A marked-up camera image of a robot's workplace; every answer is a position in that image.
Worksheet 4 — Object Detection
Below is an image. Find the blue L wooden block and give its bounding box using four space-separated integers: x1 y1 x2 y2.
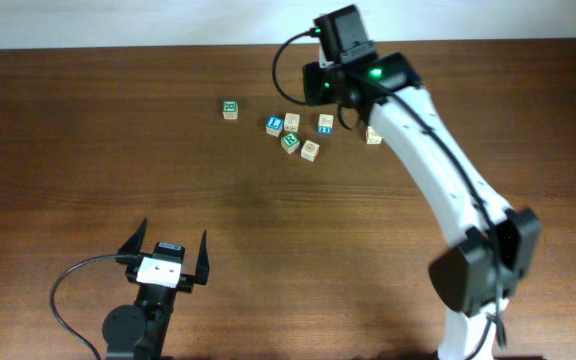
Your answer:
265 116 284 137

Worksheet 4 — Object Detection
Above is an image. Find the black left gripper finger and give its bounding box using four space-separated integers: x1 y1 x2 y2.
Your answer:
195 231 210 285
116 219 147 264

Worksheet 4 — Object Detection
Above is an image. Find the plain wooden block right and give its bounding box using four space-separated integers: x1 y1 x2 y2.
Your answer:
366 126 382 145

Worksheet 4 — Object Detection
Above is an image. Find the plain wooden block centre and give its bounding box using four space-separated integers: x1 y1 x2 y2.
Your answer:
284 113 300 133

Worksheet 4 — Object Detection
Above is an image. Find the wooden block blue side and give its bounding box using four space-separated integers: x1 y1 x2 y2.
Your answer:
317 114 334 135

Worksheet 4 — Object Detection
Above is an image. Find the green R block far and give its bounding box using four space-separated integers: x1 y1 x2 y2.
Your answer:
222 100 239 120

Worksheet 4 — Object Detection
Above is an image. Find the green R wooden block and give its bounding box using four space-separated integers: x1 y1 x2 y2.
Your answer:
280 133 300 154

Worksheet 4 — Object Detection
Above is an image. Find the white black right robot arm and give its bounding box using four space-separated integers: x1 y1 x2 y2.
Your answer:
303 53 542 359

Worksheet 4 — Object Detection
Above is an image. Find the plain wooden block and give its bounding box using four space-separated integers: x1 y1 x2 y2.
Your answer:
284 113 300 133
366 126 382 145

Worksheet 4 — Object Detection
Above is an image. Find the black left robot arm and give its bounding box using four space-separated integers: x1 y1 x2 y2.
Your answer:
102 221 210 359

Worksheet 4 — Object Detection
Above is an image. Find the wooden block red drawing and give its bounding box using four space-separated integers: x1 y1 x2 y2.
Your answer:
300 140 320 162

